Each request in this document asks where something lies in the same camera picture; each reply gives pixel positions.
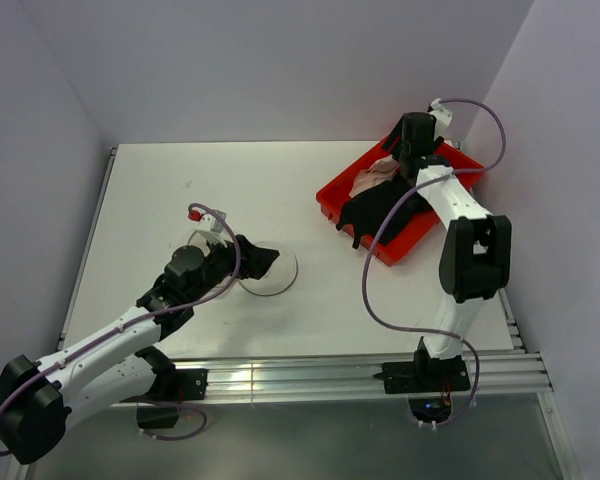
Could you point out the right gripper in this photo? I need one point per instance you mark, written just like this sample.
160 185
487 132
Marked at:
395 143

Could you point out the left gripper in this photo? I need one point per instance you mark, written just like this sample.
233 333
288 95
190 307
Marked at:
238 255

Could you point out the pink bra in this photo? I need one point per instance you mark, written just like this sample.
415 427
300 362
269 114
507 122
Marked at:
380 171

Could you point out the black bra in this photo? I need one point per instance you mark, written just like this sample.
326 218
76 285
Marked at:
365 213

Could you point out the white mesh laundry bag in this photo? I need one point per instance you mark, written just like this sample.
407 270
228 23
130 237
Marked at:
279 278

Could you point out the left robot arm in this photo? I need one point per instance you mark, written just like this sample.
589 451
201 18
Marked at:
40 400

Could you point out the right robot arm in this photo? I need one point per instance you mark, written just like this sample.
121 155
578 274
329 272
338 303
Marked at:
475 259

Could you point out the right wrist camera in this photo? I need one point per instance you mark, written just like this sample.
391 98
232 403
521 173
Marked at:
442 115

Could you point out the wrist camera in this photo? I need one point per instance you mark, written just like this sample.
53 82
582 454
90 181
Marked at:
208 228
442 115

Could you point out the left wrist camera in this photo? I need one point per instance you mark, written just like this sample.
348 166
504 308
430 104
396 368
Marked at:
208 228

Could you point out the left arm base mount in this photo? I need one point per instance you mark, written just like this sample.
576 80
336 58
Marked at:
185 382

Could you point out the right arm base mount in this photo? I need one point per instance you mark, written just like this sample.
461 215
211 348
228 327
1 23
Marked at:
424 375

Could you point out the aluminium frame rail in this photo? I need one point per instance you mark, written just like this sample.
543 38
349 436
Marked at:
349 378

